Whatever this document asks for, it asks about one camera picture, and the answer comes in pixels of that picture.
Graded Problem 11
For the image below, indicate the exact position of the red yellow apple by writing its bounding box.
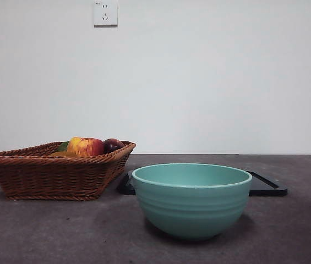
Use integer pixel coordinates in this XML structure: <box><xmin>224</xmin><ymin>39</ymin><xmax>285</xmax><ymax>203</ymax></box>
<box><xmin>67</xmin><ymin>136</ymin><xmax>105</xmax><ymax>158</ymax></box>

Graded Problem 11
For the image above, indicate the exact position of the white wall socket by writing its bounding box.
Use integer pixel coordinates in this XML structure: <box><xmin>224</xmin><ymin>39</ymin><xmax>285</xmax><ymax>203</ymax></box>
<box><xmin>94</xmin><ymin>0</ymin><xmax>118</xmax><ymax>28</ymax></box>

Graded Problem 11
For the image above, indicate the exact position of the brownish orange round fruit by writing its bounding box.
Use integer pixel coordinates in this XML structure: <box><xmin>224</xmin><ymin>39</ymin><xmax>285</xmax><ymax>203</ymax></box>
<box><xmin>47</xmin><ymin>151</ymin><xmax>75</xmax><ymax>158</ymax></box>

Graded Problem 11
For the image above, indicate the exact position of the teal ribbed bowl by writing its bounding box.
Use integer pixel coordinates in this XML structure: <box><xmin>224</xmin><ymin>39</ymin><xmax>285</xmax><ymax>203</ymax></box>
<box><xmin>131</xmin><ymin>162</ymin><xmax>253</xmax><ymax>242</ymax></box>

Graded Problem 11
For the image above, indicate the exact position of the black rectangular tray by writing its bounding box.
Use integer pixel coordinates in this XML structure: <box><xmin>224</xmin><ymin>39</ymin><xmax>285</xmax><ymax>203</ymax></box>
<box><xmin>116</xmin><ymin>169</ymin><xmax>288</xmax><ymax>197</ymax></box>

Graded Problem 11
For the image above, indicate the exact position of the brown wicker basket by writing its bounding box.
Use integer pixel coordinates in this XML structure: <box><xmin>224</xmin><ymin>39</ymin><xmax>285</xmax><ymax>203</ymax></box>
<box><xmin>0</xmin><ymin>140</ymin><xmax>137</xmax><ymax>201</ymax></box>

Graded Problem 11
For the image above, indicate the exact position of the dark red plum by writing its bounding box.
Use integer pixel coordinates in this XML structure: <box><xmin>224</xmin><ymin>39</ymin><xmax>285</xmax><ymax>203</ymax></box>
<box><xmin>102</xmin><ymin>138</ymin><xmax>125</xmax><ymax>155</ymax></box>

